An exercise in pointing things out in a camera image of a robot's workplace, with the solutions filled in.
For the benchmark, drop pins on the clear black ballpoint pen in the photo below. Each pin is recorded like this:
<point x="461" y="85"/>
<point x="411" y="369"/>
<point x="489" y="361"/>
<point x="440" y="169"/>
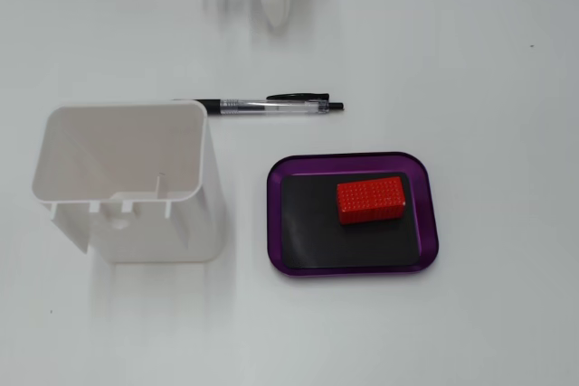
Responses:
<point x="271" y="107"/>

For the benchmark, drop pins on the white plastic pen holder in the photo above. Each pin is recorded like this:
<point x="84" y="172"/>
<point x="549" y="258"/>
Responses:
<point x="135" y="178"/>

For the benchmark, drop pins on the red studded block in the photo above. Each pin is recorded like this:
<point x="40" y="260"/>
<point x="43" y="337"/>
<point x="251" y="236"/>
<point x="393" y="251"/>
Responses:
<point x="370" y="201"/>

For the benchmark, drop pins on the black mat in tray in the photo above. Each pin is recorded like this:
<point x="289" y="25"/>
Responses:
<point x="312" y="232"/>

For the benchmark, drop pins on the purple metal tray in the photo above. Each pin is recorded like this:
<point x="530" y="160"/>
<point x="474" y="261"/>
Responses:
<point x="427" y="223"/>

